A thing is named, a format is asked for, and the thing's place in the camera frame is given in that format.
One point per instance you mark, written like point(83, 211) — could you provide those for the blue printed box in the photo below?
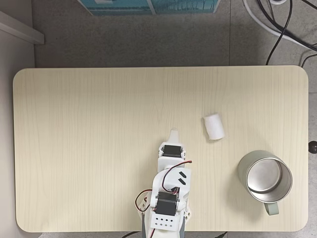
point(148, 7)

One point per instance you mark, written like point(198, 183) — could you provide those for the black round knob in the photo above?
point(313, 147)

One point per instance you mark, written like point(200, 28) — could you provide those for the white dressing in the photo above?
point(214, 126)

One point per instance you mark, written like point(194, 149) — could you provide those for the white shelf board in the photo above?
point(22, 28)

